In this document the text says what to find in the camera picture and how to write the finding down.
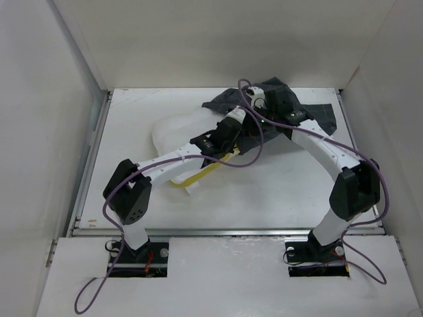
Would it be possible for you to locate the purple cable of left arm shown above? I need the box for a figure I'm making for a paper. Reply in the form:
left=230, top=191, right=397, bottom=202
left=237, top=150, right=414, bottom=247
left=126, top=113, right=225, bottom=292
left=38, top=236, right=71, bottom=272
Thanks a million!
left=74, top=105, right=265, bottom=313

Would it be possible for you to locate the aluminium right side rail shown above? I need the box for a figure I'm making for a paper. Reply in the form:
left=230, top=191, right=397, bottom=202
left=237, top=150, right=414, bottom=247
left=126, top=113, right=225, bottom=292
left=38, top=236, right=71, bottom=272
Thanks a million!
left=335, top=89, right=387, bottom=228

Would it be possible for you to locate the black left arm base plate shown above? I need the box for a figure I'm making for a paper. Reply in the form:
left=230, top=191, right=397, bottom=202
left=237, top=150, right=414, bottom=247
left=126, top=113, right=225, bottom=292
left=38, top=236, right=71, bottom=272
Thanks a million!
left=104, top=240, right=169, bottom=278

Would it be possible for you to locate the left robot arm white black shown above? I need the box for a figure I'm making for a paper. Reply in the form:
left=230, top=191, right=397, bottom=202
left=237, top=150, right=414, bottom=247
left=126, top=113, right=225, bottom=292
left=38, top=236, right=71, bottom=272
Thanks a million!
left=103, top=115, right=244, bottom=262

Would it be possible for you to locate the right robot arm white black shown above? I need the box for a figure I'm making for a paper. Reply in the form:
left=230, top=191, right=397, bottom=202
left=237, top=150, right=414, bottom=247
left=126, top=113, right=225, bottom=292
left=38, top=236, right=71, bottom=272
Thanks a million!
left=259, top=90, right=381, bottom=260

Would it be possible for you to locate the aluminium front rail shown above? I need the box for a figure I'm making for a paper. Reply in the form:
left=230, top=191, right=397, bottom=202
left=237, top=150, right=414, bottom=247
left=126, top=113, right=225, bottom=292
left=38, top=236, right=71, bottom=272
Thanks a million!
left=67, top=226, right=386, bottom=239

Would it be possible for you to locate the white front cover board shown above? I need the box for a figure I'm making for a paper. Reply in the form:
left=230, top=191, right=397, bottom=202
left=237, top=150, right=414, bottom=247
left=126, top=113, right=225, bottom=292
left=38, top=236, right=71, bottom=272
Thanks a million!
left=38, top=236, right=422, bottom=316

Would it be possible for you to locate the aluminium left side rail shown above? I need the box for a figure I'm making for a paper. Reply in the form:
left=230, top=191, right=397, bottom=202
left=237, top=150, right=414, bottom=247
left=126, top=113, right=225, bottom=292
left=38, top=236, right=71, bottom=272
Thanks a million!
left=61, top=91, right=113, bottom=238

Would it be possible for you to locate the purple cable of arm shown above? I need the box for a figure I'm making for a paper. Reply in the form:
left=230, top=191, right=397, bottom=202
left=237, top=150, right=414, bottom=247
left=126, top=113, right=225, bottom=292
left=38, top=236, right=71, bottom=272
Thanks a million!
left=74, top=105, right=265, bottom=313
left=237, top=78, right=389, bottom=285

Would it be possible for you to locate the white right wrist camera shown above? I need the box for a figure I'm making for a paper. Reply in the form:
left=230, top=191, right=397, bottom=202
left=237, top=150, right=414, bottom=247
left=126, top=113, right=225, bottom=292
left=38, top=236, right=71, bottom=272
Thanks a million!
left=246, top=86, right=267, bottom=109

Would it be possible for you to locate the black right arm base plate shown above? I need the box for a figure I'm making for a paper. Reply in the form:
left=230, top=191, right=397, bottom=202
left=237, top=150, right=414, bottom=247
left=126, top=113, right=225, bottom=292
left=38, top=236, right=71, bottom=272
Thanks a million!
left=284, top=240, right=350, bottom=277

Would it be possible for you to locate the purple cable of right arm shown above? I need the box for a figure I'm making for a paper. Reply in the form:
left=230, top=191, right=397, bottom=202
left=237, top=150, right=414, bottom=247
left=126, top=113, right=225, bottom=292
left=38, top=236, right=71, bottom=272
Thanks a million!
left=237, top=78, right=389, bottom=285

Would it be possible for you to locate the dark grey checked pillowcase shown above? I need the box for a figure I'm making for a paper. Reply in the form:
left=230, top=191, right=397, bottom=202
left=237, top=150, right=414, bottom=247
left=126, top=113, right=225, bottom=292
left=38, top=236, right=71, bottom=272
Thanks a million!
left=202, top=77, right=337, bottom=155

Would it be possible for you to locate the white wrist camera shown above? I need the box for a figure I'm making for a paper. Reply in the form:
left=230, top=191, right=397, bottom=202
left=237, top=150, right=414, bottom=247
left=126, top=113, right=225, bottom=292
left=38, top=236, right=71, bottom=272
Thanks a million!
left=246, top=86, right=267, bottom=109
left=225, top=106, right=247, bottom=123

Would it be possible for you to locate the aluminium rail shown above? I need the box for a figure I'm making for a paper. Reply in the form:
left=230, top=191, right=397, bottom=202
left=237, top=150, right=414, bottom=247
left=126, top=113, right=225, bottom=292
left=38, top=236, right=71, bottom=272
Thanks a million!
left=335, top=89, right=387, bottom=228
left=61, top=91, right=113, bottom=238
left=67, top=226, right=386, bottom=239

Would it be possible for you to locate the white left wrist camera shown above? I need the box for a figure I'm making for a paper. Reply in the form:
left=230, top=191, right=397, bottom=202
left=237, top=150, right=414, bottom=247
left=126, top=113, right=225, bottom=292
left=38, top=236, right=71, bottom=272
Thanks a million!
left=225, top=106, right=247, bottom=123

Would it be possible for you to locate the white pillow with yellow edge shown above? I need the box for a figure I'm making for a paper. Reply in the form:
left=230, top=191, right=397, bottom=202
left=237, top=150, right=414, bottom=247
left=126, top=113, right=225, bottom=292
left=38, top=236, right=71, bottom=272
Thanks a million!
left=151, top=108, right=225, bottom=195

